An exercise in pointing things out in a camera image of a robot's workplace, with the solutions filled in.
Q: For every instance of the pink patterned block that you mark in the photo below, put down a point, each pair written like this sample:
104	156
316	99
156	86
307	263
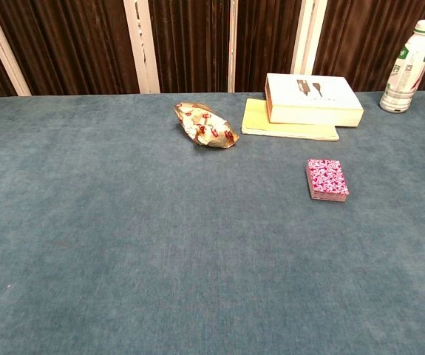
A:
326	177

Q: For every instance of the crumpled gold snack wrapper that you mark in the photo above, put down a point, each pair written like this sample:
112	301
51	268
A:
204	125

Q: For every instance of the pale yellow thin book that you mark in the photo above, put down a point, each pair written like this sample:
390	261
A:
256	118

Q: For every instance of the blue felt table cover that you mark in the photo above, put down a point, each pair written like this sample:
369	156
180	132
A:
123	229

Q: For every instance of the white box with printed icons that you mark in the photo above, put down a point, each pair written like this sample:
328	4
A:
308	100

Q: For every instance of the thin white pole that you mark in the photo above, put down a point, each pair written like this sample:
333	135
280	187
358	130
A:
232	44

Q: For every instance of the dark brown pleated curtain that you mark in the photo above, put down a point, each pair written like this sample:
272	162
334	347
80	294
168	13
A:
75	44

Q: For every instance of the white plastic drink bottle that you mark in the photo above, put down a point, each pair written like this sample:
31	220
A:
406	74

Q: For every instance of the white wide frame post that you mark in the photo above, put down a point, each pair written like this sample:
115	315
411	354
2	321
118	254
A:
308	37
140	48

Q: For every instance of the white slanted frame post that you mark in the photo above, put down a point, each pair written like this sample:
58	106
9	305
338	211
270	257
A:
3	50

